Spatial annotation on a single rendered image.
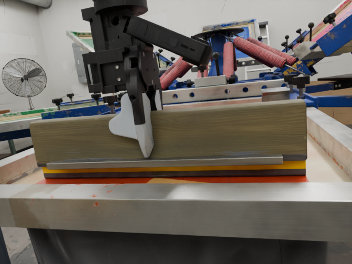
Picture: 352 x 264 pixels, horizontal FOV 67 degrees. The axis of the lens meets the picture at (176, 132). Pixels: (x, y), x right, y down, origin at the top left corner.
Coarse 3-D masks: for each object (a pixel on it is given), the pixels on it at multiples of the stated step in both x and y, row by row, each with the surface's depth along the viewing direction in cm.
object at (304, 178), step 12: (192, 180) 38; (204, 180) 37; (216, 180) 37; (228, 180) 36; (240, 180) 36; (252, 180) 35; (264, 180) 35; (276, 180) 35; (288, 180) 34; (300, 180) 34
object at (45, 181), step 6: (42, 180) 45; (48, 180) 45; (54, 180) 44; (60, 180) 44; (66, 180) 44; (72, 180) 43; (78, 180) 43; (84, 180) 43; (90, 180) 42; (96, 180) 42; (102, 180) 42; (108, 180) 41; (114, 180) 41; (120, 180) 41; (126, 180) 41; (132, 180) 40; (138, 180) 40; (144, 180) 40
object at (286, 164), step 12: (108, 168) 42; (120, 168) 41; (132, 168) 41; (144, 168) 40; (156, 168) 40; (168, 168) 39; (180, 168) 39; (192, 168) 38; (204, 168) 38; (216, 168) 37; (228, 168) 37; (240, 168) 37; (252, 168) 36; (264, 168) 36; (276, 168) 35; (288, 168) 35; (300, 168) 35
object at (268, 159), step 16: (80, 160) 41; (96, 160) 40; (112, 160) 39; (128, 160) 38; (144, 160) 37; (160, 160) 37; (176, 160) 36; (192, 160) 36; (208, 160) 35; (224, 160) 34; (240, 160) 34; (256, 160) 33; (272, 160) 33
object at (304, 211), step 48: (336, 144) 37; (0, 192) 32; (48, 192) 30; (96, 192) 29; (144, 192) 27; (192, 192) 26; (240, 192) 25; (288, 192) 24; (336, 192) 23; (336, 240) 22
